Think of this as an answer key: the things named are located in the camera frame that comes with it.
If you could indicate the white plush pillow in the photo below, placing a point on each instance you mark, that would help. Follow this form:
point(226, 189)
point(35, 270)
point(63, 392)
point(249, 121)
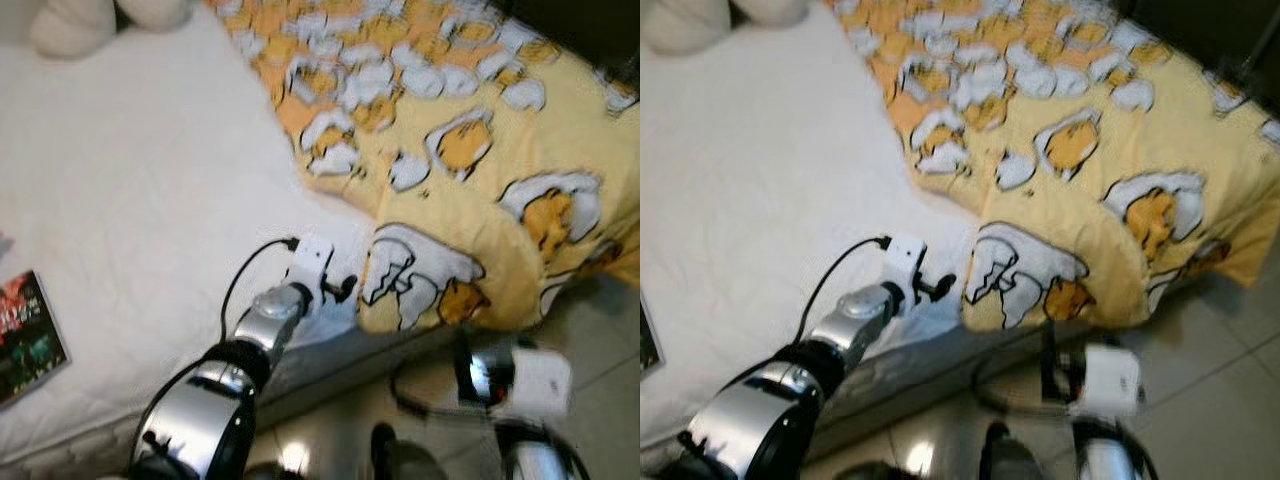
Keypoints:
point(685, 25)
point(70, 28)
point(155, 12)
point(770, 10)

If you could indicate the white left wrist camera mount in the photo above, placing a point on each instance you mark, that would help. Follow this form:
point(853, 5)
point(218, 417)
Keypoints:
point(310, 262)
point(905, 260)

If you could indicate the yellow cartoon egg blanket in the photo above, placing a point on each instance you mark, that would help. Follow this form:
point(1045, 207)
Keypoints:
point(500, 120)
point(1110, 110)

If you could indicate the dark grey robot leg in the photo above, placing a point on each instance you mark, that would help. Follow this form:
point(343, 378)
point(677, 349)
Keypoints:
point(1010, 458)
point(405, 460)

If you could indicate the white quilted mattress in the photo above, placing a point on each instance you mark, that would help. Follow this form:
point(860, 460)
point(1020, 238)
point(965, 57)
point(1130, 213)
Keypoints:
point(770, 170)
point(150, 180)

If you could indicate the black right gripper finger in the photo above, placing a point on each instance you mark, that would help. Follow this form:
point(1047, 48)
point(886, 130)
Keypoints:
point(464, 365)
point(1049, 365)

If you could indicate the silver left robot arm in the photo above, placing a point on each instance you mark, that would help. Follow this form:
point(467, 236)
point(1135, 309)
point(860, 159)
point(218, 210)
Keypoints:
point(200, 420)
point(780, 420)

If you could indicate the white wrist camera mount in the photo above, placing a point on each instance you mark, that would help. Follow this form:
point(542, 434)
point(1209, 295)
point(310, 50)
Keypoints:
point(905, 260)
point(310, 262)
point(542, 382)
point(1110, 380)

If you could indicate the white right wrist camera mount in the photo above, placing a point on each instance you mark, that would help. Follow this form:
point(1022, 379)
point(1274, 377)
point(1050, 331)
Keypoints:
point(542, 382)
point(1110, 380)

